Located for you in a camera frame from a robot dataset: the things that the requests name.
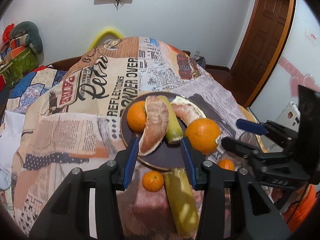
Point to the small tangerine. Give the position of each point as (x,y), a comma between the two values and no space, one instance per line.
(153,181)
(226,165)

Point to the blue patchwork quilt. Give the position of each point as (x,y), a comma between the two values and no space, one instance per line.
(37,85)

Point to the red and white sticker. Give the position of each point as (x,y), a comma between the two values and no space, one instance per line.
(312,36)

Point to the person's right forearm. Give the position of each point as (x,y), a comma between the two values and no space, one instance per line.
(302,205)

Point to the white device with stickers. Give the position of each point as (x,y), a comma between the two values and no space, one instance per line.
(288,115)

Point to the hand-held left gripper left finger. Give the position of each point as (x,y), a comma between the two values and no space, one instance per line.
(131,160)

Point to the black bag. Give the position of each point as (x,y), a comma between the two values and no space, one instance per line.
(200,60)

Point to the white cloth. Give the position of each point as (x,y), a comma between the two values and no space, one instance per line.
(7,135)

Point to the dark wooden bed frame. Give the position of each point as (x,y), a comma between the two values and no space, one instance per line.
(62,63)

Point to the yellow foam tube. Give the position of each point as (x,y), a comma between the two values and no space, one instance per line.
(107,30)

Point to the large orange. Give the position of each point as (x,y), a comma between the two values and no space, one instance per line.
(202,135)

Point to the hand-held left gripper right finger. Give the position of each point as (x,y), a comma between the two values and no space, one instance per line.
(187,160)

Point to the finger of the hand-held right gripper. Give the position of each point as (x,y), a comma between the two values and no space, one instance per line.
(251,126)
(237,146)

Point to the green fabric basket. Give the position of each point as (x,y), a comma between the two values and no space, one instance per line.
(20,65)

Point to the small orange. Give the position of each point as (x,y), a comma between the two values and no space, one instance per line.
(136,117)

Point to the white wardrobe with heart stickers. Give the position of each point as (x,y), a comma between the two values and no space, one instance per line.
(287,62)

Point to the newspaper print blanket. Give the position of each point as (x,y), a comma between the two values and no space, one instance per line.
(75,135)

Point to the purple plate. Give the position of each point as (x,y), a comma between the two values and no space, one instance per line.
(160,155)

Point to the red plastic bag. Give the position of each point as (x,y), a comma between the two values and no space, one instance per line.
(7,31)

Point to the brown wooden door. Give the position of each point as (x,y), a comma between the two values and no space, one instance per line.
(265,35)

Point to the white wall socket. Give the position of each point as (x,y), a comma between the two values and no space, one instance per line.
(197,53)

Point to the yellow corn cob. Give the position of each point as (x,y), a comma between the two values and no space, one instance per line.
(172,127)
(182,205)

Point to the orange cardboard box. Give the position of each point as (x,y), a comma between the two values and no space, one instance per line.
(18,51)

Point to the peeled pomelo segment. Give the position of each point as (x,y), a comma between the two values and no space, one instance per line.
(186,112)
(156,122)

